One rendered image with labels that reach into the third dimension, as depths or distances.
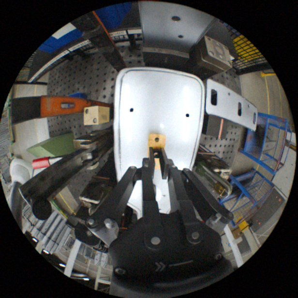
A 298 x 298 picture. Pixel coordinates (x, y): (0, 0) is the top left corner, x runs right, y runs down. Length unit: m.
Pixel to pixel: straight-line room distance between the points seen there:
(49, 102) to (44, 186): 0.11
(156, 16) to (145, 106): 0.20
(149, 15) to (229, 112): 0.30
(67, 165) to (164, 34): 0.30
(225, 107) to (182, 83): 0.14
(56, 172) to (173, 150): 0.24
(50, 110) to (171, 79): 0.23
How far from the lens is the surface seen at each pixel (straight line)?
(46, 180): 0.15
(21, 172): 0.77
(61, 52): 0.43
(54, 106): 0.16
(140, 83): 0.23
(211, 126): 0.30
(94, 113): 0.18
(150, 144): 0.20
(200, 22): 0.22
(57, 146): 0.63
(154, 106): 0.22
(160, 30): 0.24
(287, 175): 7.97
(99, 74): 0.65
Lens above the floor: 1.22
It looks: 69 degrees down
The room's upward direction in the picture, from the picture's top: 177 degrees counter-clockwise
